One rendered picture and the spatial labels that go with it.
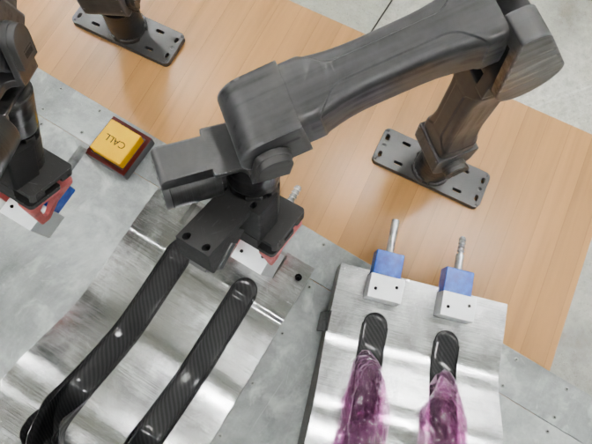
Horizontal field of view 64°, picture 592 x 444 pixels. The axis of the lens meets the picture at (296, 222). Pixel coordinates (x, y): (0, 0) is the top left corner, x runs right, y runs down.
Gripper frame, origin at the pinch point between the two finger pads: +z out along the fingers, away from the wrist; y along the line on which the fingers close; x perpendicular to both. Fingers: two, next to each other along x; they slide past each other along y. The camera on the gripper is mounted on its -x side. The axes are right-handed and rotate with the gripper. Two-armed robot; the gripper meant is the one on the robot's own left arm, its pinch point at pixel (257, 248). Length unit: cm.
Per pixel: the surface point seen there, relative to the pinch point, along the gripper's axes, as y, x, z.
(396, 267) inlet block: 16.4, 12.6, 6.9
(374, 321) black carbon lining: 17.3, 5.3, 11.4
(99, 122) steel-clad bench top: -39.1, 7.6, 3.7
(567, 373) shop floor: 73, 66, 96
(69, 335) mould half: -15.5, -21.6, 7.1
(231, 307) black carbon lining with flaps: -0.4, -6.2, 7.8
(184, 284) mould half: -7.4, -7.6, 6.2
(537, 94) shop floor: 24, 146, 59
